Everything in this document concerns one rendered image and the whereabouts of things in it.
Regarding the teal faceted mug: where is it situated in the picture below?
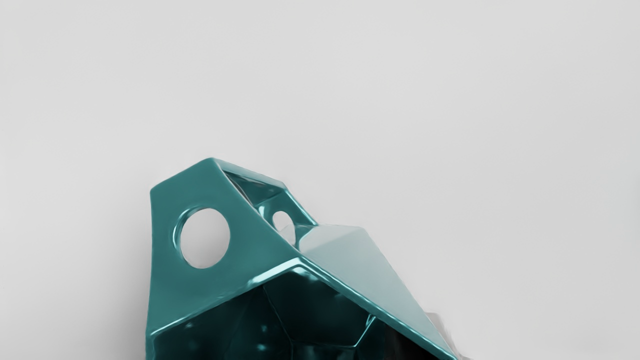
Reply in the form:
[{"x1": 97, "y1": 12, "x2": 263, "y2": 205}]
[{"x1": 145, "y1": 157, "x2": 459, "y2": 360}]

